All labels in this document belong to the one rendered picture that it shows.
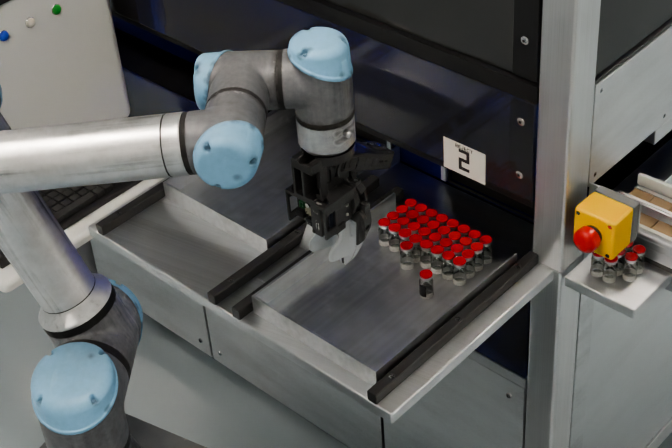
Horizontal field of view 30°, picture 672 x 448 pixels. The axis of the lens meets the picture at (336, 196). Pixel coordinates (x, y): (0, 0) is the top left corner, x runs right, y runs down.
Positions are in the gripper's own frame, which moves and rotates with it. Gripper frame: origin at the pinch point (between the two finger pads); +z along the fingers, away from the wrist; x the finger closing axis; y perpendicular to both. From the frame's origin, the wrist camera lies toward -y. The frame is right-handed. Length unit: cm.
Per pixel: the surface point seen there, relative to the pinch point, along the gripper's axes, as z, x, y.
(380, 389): 19.5, 7.8, 3.2
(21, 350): 110, -133, -12
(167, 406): 110, -88, -23
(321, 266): 21.4, -19.1, -12.8
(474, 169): 8.4, -4.9, -35.3
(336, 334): 21.4, -6.3, -2.5
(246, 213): 21.4, -39.1, -15.1
